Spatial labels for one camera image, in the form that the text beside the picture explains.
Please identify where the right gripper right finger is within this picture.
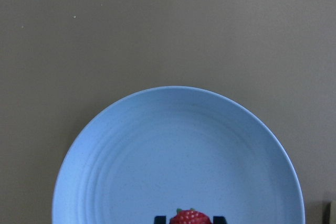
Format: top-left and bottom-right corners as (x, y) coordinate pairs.
(213, 216), (226, 224)

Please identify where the blue plate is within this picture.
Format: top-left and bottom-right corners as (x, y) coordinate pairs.
(51, 86), (305, 223)

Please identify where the red strawberry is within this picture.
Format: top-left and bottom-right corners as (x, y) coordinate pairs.
(169, 208), (212, 224)

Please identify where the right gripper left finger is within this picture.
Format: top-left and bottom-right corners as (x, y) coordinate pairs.
(154, 216), (166, 224)

